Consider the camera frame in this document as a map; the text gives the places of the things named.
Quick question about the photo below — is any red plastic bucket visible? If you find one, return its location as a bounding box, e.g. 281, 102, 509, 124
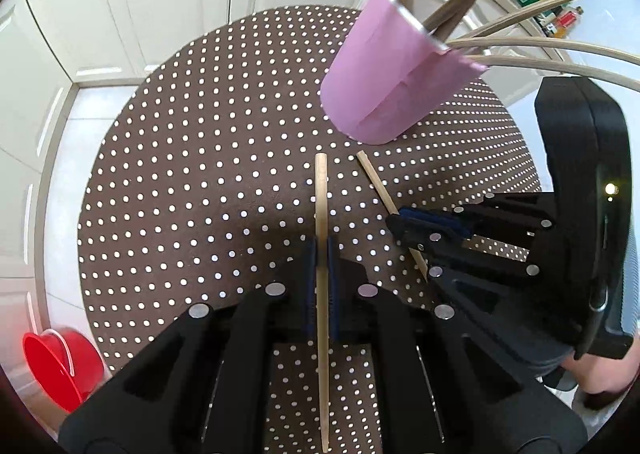
22, 328, 104, 414

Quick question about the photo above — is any brown polka dot tablecloth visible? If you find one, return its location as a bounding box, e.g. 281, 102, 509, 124
77, 5, 543, 454

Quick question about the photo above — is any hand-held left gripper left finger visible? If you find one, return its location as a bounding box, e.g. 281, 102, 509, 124
57, 236, 319, 454

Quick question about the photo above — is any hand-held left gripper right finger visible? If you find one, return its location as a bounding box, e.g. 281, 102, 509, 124
326, 236, 588, 454

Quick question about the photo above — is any tan wooden chopstick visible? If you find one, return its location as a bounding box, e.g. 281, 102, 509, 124
314, 153, 332, 453
356, 150, 431, 282

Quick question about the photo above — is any person's right hand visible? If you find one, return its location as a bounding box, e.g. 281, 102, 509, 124
560, 351, 632, 395

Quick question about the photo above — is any red sauce bottle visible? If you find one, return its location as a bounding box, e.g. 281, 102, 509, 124
552, 6, 585, 37

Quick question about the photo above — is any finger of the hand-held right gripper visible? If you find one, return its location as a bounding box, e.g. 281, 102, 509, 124
386, 191, 557, 247
392, 229, 581, 352

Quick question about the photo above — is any pink cup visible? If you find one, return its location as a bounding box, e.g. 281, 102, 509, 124
319, 0, 488, 146

